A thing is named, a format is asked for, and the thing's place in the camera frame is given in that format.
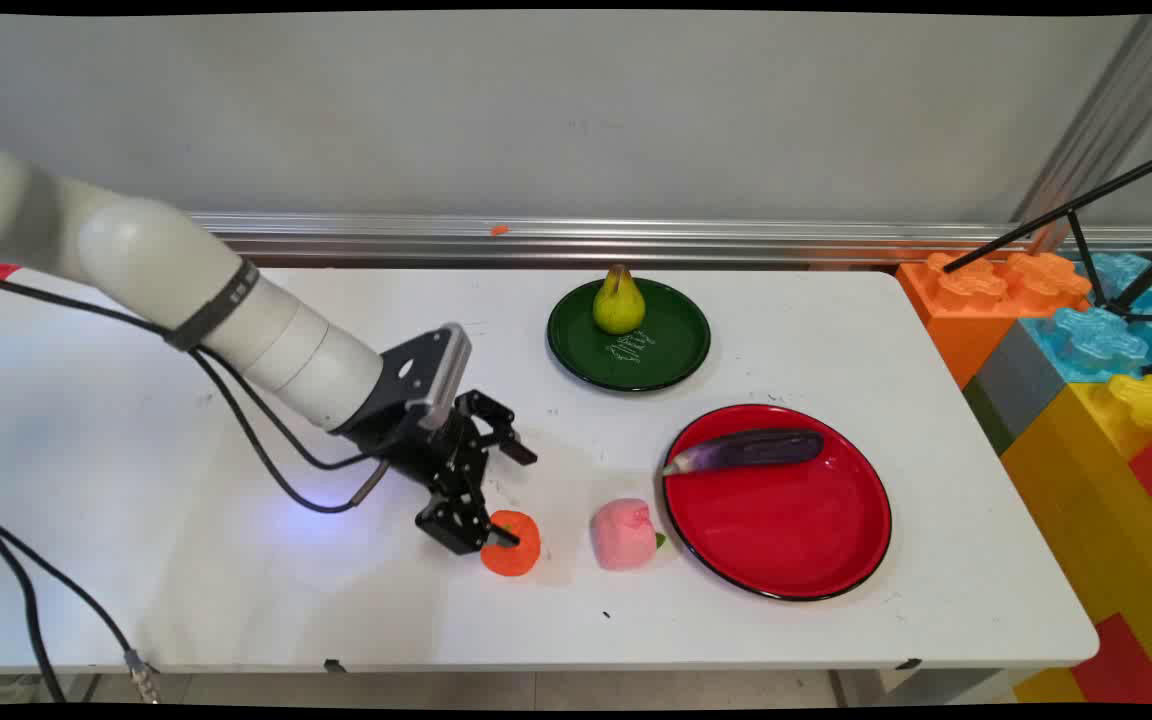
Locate pink toy peach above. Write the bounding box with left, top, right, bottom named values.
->
left=590, top=498, right=668, bottom=572

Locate orange toy persimmon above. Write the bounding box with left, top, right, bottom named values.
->
left=479, top=510, right=543, bottom=578

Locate slanted aluminium profile post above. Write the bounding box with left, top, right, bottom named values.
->
left=1014, top=14, right=1152, bottom=251

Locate black cable strap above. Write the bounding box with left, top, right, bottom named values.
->
left=164, top=257, right=262, bottom=352

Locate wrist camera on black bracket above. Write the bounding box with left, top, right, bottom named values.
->
left=376, top=322, right=473, bottom=433

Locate large yellow giant toy brick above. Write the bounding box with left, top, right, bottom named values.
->
left=1001, top=373, right=1152, bottom=701

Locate plain black cable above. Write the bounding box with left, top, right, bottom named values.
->
left=0, top=270, right=392, bottom=706

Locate purple toy eggplant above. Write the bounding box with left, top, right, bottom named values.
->
left=662, top=428, right=825, bottom=478

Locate horizontal aluminium rail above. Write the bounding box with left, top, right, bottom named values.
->
left=188, top=212, right=1152, bottom=269

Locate black tripod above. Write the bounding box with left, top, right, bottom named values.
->
left=941, top=143, right=1152, bottom=326

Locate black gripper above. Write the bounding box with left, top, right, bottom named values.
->
left=336, top=389, right=540, bottom=558

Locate yellow-green toy pear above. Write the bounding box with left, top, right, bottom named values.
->
left=592, top=264, right=647, bottom=336

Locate red plate with black rim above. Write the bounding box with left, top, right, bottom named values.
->
left=661, top=403, right=893, bottom=602

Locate black cable with metal connector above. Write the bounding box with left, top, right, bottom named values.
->
left=0, top=270, right=392, bottom=706

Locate grey giant toy brick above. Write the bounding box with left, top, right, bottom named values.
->
left=976, top=320, right=1069, bottom=443

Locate orange giant toy brick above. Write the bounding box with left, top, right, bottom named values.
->
left=896, top=250, right=1093, bottom=391

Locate dark green giant toy brick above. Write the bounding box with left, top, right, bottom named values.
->
left=963, top=375, right=1019, bottom=457

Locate green plate with white lettering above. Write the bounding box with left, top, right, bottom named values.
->
left=547, top=277, right=713, bottom=393

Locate light blue giant toy brick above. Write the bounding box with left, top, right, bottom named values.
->
left=1076, top=252, right=1152, bottom=313
left=1021, top=303, right=1152, bottom=386

